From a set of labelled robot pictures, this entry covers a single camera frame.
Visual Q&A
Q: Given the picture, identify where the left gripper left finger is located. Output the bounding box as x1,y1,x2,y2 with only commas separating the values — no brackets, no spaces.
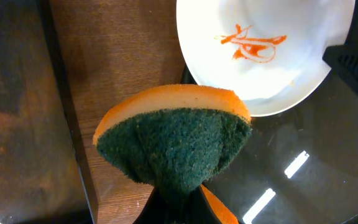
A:
134,188,168,224

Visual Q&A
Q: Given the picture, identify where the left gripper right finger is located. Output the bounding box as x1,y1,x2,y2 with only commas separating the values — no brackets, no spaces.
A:
186,185,221,224

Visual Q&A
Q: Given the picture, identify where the orange green scrub sponge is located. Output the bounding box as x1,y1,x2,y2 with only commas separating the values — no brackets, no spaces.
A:
93,84,252,223

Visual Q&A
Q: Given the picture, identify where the cream plate top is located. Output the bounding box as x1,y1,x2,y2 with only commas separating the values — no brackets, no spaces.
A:
176,0,356,117

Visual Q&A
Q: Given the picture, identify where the black round tray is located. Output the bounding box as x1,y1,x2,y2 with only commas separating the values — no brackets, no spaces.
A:
180,0,358,224

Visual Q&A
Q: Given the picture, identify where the black rectangular tray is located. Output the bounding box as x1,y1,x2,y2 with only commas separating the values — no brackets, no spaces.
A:
0,1,94,223

